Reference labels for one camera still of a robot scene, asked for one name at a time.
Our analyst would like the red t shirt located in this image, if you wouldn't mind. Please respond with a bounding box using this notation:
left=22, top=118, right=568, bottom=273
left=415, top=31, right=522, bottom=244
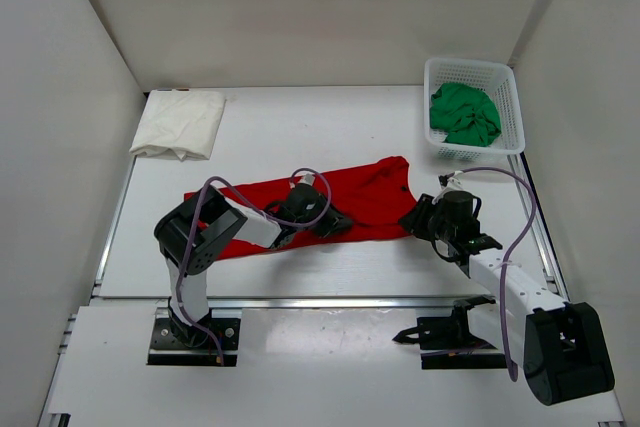
left=220, top=156, right=417, bottom=260

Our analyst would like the green t shirt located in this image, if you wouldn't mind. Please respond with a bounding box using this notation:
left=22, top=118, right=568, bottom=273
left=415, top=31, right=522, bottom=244
left=429, top=82, right=502, bottom=147

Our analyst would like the white t shirt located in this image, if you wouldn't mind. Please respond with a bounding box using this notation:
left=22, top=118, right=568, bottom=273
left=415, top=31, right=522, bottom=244
left=129, top=89, right=226, bottom=160

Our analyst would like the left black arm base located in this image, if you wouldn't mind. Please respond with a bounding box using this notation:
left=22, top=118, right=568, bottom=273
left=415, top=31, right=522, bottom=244
left=147, top=309, right=241, bottom=367

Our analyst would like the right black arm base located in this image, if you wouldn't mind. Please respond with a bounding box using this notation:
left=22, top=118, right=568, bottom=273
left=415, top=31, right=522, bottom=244
left=392, top=295, right=506, bottom=371

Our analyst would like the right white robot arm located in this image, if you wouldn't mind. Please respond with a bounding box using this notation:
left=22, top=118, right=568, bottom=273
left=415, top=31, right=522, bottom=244
left=393, top=191, right=615, bottom=405

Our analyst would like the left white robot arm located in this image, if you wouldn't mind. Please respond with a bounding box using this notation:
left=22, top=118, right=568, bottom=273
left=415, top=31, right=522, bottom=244
left=154, top=180, right=355, bottom=349

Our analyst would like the white plastic basket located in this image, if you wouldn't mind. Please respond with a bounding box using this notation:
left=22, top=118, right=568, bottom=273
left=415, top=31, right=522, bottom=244
left=424, top=57, right=526, bottom=163

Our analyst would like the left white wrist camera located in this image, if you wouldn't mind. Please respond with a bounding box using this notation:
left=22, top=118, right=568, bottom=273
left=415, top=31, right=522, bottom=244
left=298, top=173, right=315, bottom=186

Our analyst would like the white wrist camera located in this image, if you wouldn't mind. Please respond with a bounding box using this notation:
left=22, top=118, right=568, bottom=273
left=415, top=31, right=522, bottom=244
left=438, top=173, right=463, bottom=193
left=298, top=173, right=315, bottom=186

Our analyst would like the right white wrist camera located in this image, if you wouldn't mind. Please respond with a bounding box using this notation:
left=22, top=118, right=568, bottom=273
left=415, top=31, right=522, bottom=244
left=438, top=173, right=463, bottom=193

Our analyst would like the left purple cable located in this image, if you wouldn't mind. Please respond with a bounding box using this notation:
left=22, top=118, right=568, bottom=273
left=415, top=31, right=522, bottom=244
left=175, top=167, right=334, bottom=363

